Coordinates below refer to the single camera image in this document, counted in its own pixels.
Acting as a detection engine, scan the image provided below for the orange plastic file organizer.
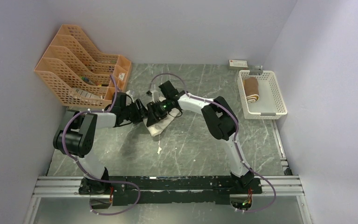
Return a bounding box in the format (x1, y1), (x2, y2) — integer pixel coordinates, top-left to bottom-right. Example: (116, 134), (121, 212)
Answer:
(34, 24), (132, 108)

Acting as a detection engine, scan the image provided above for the white perforated plastic basket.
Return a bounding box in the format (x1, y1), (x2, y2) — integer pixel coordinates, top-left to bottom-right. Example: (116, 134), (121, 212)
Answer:
(237, 70), (288, 120)

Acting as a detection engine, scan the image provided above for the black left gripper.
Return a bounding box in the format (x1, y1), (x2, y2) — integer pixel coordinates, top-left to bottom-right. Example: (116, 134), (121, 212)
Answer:
(122, 99), (148, 125)

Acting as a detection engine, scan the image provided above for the white terry towel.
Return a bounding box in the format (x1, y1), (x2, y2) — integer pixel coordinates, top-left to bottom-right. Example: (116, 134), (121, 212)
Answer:
(146, 108), (180, 137)

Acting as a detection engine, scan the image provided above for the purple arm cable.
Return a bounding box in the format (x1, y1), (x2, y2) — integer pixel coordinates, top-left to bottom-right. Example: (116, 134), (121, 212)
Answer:
(62, 75), (141, 216)
(149, 73), (277, 215)

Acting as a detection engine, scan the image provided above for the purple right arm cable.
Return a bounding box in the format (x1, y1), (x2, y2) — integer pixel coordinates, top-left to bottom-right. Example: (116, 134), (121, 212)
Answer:
(149, 73), (277, 215)

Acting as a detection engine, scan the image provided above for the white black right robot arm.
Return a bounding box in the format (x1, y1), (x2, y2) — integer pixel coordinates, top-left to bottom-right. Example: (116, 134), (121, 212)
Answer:
(146, 81), (255, 193)

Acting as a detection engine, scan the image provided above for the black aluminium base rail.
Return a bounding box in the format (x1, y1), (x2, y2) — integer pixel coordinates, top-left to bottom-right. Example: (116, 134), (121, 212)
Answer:
(33, 175), (304, 209)

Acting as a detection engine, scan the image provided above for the yellow brown bear towel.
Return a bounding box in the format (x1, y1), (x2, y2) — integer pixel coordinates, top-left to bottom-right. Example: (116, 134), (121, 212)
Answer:
(243, 77), (260, 103)

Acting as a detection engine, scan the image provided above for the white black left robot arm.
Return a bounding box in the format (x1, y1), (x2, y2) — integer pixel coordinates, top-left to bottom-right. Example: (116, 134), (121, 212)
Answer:
(53, 92), (148, 195)

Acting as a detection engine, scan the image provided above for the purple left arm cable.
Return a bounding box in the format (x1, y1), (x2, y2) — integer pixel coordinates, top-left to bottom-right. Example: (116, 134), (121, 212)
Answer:
(62, 75), (141, 216)

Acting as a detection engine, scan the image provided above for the white red small box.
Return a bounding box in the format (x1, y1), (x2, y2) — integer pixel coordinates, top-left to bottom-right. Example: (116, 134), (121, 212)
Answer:
(229, 60), (248, 68)

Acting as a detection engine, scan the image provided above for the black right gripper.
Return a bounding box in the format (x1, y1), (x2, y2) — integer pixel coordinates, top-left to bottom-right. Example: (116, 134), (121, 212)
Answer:
(146, 98), (172, 127)

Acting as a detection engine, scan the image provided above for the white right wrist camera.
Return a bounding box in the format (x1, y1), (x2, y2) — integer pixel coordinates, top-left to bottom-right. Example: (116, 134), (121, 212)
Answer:
(146, 90), (159, 103)

